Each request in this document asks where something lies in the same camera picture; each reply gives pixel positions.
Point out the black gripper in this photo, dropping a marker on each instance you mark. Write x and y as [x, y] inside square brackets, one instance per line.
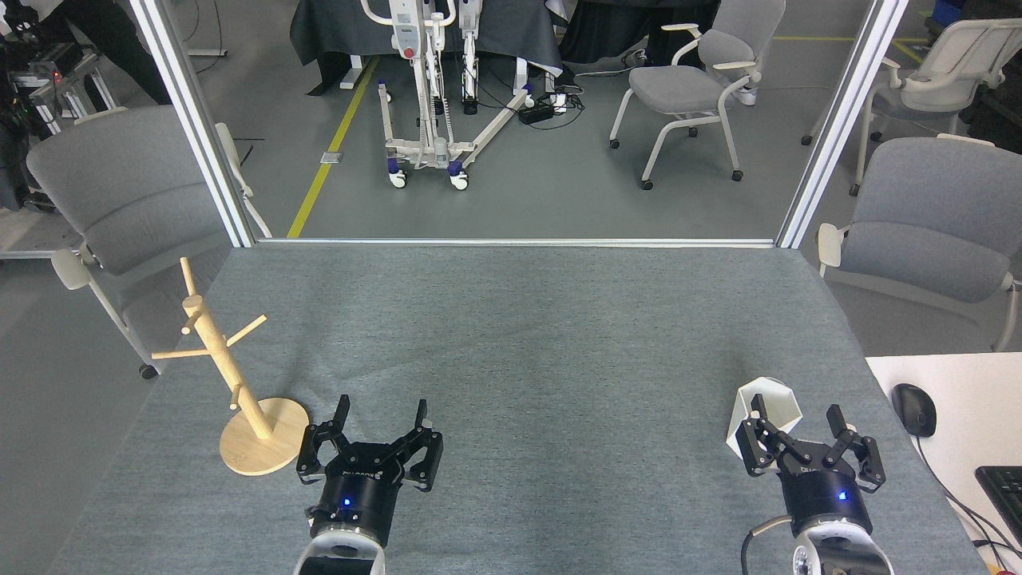
[359, 487]
[822, 495]

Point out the white faceted cup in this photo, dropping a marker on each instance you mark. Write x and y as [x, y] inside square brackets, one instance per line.
[778, 403]

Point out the wooden cup rack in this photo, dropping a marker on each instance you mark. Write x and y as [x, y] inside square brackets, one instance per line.
[263, 447]

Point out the metal equipment rack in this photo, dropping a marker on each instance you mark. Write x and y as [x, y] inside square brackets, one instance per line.
[56, 80]

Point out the black computer mouse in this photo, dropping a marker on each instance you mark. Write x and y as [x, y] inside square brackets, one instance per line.
[914, 409]

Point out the white desk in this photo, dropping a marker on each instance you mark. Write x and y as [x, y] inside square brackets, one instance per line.
[974, 399]

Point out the black keyboard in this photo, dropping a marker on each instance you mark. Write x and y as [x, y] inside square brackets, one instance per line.
[1006, 495]

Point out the metal floor plate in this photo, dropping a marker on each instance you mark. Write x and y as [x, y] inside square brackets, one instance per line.
[330, 157]

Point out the black power strip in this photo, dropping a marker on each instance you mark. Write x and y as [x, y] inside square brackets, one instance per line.
[536, 113]

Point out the white stand on wheels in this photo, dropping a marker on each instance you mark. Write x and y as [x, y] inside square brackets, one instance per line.
[407, 40]

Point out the black table drape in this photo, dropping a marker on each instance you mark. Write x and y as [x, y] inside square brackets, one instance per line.
[335, 28]

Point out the white-backed grey chair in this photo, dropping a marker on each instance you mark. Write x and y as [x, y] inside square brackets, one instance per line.
[958, 48]

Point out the person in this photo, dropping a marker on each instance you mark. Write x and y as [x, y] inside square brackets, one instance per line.
[120, 40]

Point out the grey chair with cream frame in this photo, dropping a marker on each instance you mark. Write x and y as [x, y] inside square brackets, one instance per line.
[679, 88]
[934, 231]
[128, 192]

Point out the silver table edge rail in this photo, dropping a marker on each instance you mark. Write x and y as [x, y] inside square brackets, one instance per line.
[519, 242]

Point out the silver post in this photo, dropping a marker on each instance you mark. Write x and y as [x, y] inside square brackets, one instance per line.
[196, 120]
[838, 120]

